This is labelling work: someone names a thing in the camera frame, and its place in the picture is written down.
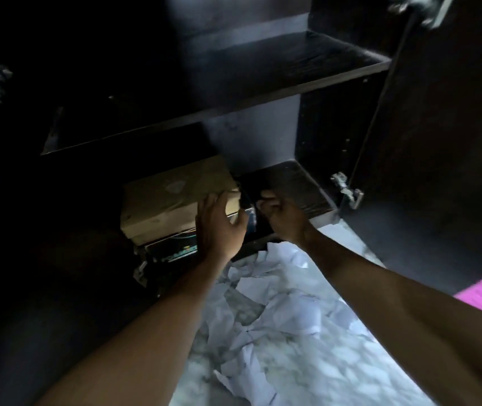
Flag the dark wooden cabinet shelf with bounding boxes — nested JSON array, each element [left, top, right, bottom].
[[40, 29, 393, 156]]

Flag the brown cardboard box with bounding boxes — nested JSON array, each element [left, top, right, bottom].
[[120, 155, 244, 246]]

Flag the person's left forearm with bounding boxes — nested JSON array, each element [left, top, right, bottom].
[[36, 254, 235, 406]]

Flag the person's right hand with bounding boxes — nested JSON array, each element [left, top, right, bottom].
[[256, 190, 316, 248]]

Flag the dark cabinet door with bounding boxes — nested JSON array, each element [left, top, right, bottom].
[[341, 0, 482, 297]]

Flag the pile of torn white papers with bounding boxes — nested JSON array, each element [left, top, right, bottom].
[[199, 241, 379, 406]]

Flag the dark wooden cabinet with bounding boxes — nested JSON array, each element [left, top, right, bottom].
[[38, 0, 396, 267]]

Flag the person's left hand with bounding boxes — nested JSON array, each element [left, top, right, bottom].
[[194, 190, 250, 265]]

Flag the person's right forearm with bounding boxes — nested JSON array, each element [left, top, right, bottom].
[[302, 229, 482, 406]]

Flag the black electronic device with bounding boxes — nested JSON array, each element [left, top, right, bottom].
[[133, 206, 263, 289]]

